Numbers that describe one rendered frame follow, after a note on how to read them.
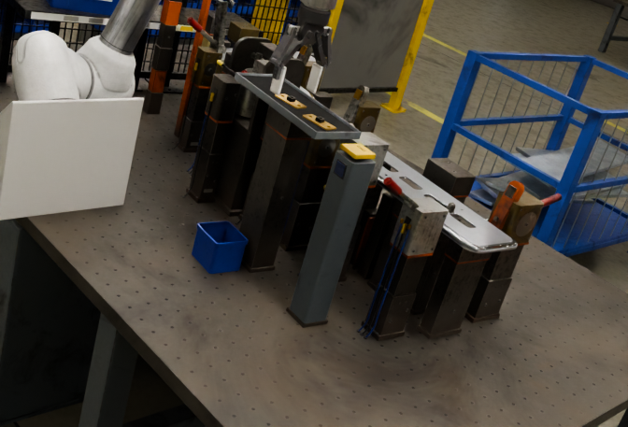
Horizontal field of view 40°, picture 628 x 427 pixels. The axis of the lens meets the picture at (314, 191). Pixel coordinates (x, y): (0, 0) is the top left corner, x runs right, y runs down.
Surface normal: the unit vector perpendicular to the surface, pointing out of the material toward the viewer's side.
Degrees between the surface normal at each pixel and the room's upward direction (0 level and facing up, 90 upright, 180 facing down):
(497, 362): 0
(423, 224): 90
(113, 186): 90
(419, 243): 90
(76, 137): 90
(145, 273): 0
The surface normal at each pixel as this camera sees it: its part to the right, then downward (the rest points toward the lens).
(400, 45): 0.65, 0.46
